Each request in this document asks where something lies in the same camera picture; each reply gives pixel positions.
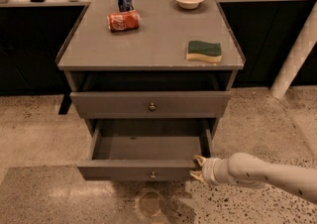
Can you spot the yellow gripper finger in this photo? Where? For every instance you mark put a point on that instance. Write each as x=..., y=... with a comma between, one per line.
x=197, y=174
x=200, y=160

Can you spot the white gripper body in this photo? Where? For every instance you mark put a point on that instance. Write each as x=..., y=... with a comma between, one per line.
x=209, y=170

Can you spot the grey drawer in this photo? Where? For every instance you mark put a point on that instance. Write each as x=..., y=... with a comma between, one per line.
x=150, y=104
x=147, y=150

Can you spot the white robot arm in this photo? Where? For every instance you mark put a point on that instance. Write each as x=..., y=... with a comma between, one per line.
x=245, y=170

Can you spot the grey drawer cabinet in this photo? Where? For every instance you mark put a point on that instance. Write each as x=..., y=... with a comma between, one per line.
x=152, y=57

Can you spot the grey top drawer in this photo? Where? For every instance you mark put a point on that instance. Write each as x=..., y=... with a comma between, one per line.
x=150, y=104

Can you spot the round floor drain cover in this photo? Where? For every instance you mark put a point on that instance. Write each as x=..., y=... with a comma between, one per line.
x=150, y=203

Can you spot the green yellow sponge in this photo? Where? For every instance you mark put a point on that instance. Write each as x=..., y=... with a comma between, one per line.
x=209, y=52

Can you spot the orange soda can lying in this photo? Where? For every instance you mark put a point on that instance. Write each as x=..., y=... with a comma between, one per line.
x=123, y=21

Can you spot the white diagonal pipe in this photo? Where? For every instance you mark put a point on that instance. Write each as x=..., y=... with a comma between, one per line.
x=297, y=56

